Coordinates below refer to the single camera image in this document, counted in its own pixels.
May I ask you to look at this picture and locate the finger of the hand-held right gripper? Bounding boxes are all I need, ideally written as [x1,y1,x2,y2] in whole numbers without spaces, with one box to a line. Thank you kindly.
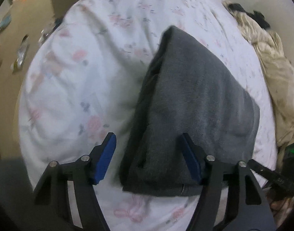
[247,159,286,189]

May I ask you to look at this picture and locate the dark grey pants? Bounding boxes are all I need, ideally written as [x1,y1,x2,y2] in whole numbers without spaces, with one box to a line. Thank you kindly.
[119,25,261,197]

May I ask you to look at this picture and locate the pale yellow printed duvet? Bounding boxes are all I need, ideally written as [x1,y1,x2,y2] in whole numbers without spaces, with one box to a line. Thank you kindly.
[223,1,294,148]

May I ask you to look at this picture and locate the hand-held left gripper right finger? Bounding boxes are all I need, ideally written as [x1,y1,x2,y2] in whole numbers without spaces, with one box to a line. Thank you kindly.
[181,133,277,231]

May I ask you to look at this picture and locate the plastic wrapper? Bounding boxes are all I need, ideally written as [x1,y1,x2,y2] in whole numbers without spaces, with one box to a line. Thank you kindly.
[11,35,30,74]

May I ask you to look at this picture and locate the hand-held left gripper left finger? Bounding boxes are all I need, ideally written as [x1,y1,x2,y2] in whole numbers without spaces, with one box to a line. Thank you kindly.
[34,132,117,231]

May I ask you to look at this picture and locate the person's grey clothed leg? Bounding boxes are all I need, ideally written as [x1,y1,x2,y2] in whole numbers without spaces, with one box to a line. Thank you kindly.
[0,158,35,231]

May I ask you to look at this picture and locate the black garment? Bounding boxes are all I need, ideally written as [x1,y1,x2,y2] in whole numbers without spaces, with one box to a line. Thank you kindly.
[227,3,271,29]

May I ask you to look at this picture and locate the white floral bed sheet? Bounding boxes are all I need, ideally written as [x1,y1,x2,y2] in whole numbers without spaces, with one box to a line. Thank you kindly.
[18,0,279,231]

